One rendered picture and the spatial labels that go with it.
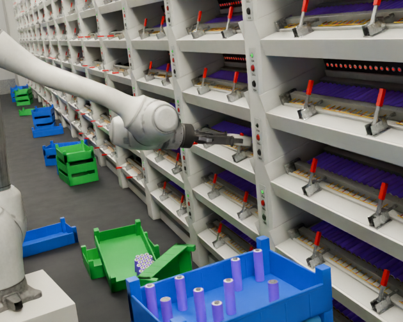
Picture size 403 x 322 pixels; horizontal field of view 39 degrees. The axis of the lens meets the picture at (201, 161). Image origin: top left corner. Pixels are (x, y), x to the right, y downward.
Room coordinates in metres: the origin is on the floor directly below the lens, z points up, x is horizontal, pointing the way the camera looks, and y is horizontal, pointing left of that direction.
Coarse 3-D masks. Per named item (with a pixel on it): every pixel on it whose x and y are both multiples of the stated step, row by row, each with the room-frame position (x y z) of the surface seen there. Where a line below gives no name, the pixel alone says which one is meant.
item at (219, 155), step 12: (204, 120) 2.22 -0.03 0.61; (216, 120) 2.23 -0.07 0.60; (216, 144) 2.01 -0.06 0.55; (204, 156) 2.05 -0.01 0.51; (216, 156) 1.90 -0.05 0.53; (228, 156) 1.85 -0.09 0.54; (252, 156) 1.77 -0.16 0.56; (228, 168) 1.83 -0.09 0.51; (240, 168) 1.72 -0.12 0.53; (252, 168) 1.67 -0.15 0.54; (252, 180) 1.66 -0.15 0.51
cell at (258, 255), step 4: (256, 252) 1.03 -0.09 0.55; (260, 252) 1.03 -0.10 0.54; (256, 256) 1.03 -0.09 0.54; (260, 256) 1.03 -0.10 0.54; (256, 260) 1.03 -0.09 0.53; (260, 260) 1.03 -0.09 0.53; (256, 264) 1.03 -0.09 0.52; (260, 264) 1.03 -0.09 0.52; (256, 268) 1.03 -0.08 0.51; (260, 268) 1.03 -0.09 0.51; (256, 272) 1.03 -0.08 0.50; (260, 272) 1.03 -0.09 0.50; (256, 276) 1.04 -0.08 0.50; (260, 276) 1.03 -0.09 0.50; (256, 280) 1.04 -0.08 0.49; (260, 280) 1.03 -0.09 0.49
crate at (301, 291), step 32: (128, 288) 0.94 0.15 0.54; (160, 288) 0.97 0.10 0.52; (192, 288) 1.00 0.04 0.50; (256, 288) 1.01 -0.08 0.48; (288, 288) 0.99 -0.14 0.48; (320, 288) 0.90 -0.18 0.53; (160, 320) 0.92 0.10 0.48; (192, 320) 0.91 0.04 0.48; (224, 320) 0.81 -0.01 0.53; (256, 320) 0.83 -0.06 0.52; (288, 320) 0.86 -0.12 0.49
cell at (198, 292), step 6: (198, 288) 0.90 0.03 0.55; (198, 294) 0.89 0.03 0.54; (198, 300) 0.89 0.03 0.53; (204, 300) 0.90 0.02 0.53; (198, 306) 0.89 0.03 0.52; (204, 306) 0.89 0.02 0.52; (198, 312) 0.89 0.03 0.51; (204, 312) 0.89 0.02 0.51; (198, 318) 0.89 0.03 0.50; (204, 318) 0.89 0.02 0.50
